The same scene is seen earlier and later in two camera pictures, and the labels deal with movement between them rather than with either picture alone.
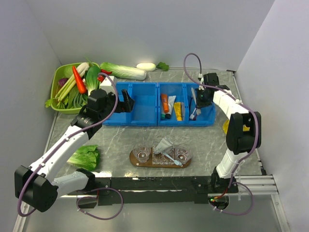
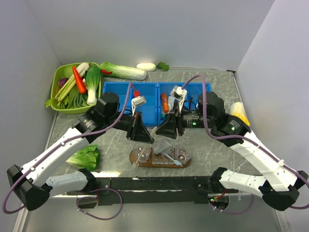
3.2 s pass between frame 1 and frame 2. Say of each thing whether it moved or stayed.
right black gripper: moved
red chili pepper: stayed
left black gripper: moved
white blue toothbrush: stayed
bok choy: stayed
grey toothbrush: moved
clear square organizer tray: stayed
